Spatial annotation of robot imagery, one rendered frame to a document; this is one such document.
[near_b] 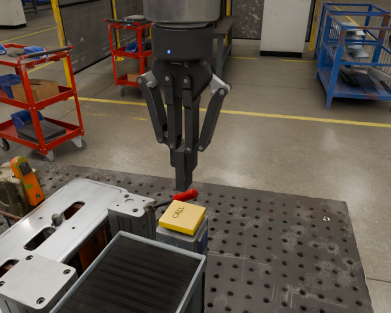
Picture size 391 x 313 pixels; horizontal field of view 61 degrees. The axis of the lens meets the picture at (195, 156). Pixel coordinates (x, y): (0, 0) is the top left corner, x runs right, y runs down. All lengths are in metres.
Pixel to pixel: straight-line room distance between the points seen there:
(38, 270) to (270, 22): 6.36
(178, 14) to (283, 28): 6.33
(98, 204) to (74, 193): 0.09
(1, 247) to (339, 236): 1.01
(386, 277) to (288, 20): 5.22
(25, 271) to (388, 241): 2.20
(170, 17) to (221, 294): 0.80
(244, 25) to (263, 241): 6.62
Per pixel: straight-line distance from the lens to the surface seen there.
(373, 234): 2.49
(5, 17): 10.93
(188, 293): 0.44
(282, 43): 6.74
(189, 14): 0.38
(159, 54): 0.41
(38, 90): 2.90
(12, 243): 0.82
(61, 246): 0.77
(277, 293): 1.05
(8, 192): 0.95
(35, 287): 0.56
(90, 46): 5.69
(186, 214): 0.54
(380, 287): 2.17
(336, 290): 1.10
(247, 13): 7.51
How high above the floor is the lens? 1.51
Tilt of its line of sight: 30 degrees down
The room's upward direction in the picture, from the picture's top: straight up
